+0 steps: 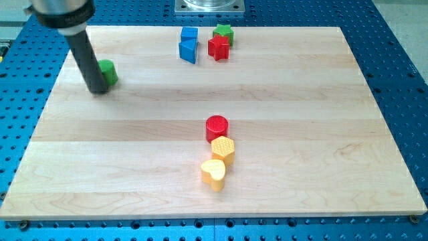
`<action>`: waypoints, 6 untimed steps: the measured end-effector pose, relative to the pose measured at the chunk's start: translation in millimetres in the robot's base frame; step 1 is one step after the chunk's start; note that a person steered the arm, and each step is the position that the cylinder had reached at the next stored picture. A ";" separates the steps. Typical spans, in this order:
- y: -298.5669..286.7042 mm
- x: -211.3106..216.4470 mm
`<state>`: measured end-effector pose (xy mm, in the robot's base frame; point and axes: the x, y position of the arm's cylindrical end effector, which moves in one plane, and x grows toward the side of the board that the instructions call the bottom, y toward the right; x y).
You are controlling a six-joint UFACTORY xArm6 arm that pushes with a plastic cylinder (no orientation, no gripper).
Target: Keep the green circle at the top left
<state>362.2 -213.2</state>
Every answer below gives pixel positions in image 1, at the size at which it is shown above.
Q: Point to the blue triangle block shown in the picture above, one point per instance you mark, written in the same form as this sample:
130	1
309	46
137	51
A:
188	50

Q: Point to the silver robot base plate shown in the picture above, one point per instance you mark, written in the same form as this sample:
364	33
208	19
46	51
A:
209	7

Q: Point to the blue perforated table plate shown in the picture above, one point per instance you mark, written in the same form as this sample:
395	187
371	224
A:
388	40

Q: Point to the red star block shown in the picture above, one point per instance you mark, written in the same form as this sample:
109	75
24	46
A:
218	47

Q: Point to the green cylinder block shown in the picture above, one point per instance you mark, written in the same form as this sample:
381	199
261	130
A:
108	71

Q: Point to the red cylinder block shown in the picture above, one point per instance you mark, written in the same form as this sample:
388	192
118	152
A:
216	126

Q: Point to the yellow hexagon block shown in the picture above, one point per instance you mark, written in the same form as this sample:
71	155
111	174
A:
223	148

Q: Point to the yellow heart block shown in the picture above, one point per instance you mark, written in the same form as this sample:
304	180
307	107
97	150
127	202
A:
213	173

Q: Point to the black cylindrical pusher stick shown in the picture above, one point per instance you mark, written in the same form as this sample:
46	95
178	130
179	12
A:
85	58

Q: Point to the green star block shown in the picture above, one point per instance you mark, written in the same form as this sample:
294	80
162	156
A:
224	31

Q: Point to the blue cube block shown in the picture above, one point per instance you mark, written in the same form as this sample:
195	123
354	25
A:
189	33

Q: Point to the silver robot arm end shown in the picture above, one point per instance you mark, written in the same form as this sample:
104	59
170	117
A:
62	13

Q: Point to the light wooden board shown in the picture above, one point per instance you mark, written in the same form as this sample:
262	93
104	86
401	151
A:
281	123

